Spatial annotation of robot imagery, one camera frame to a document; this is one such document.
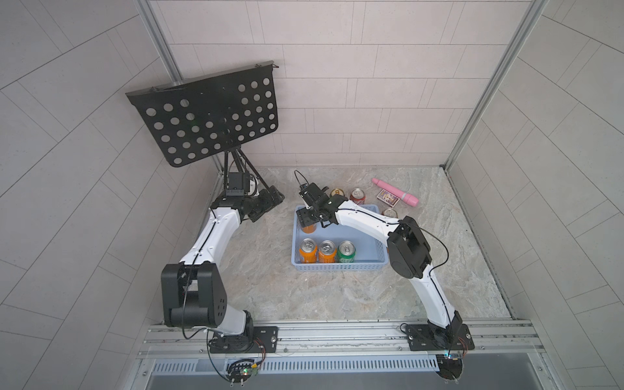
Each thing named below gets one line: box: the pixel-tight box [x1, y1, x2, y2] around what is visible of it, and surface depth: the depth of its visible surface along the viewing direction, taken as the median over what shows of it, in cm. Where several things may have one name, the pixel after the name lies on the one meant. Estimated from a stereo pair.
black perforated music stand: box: [125, 63, 279, 190], surface depth 75 cm
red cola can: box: [349, 187, 367, 206], surface depth 96 cm
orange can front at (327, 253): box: [318, 239, 338, 264], surface depth 81 cm
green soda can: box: [337, 240, 357, 264], surface depth 81 cm
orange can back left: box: [300, 223, 317, 234], surface depth 96 cm
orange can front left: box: [299, 238, 318, 264], surface depth 82 cm
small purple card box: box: [376, 188, 401, 208], surface depth 107 cm
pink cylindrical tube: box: [371, 177, 420, 208], surface depth 105 cm
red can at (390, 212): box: [381, 208, 399, 219], surface depth 91 cm
